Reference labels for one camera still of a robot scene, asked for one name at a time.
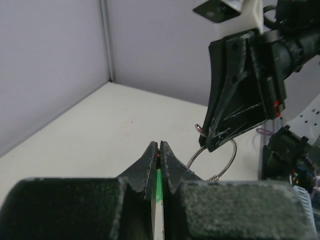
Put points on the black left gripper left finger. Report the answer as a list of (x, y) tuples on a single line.
[(119, 208)]

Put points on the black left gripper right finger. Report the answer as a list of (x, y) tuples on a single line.
[(195, 209)]

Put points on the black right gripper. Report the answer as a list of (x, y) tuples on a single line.
[(248, 73)]

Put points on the key with green tag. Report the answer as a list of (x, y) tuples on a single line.
[(158, 229)]

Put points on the silver keyring with keys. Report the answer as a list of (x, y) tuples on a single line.
[(221, 159)]

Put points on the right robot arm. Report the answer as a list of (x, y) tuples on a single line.
[(290, 153)]

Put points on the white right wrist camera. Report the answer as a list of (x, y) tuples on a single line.
[(233, 16)]

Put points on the white slotted cable duct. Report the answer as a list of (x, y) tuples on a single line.
[(305, 199)]

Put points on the left aluminium frame post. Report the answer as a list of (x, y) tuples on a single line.
[(107, 43)]

